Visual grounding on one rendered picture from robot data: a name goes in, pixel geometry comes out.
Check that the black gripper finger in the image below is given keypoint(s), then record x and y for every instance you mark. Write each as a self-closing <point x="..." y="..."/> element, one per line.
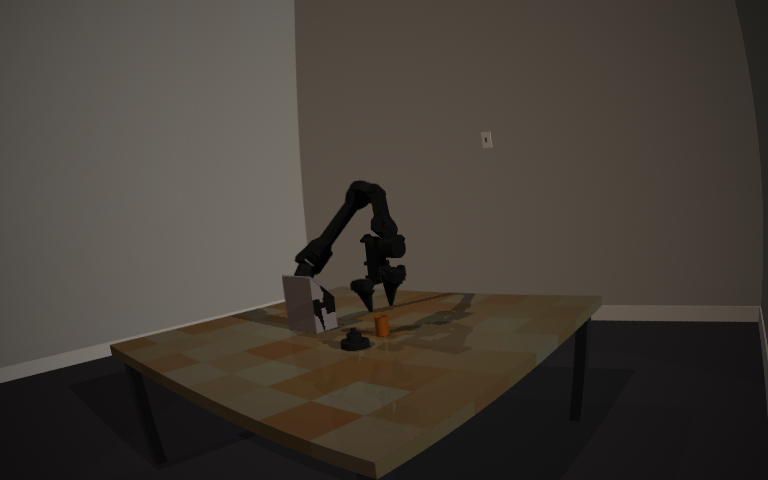
<point x="390" y="290"/>
<point x="366" y="297"/>

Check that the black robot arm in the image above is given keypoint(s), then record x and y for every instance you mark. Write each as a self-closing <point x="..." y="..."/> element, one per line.
<point x="387" y="245"/>

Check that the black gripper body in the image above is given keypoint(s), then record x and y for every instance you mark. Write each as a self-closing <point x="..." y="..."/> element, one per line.
<point x="372" y="267"/>

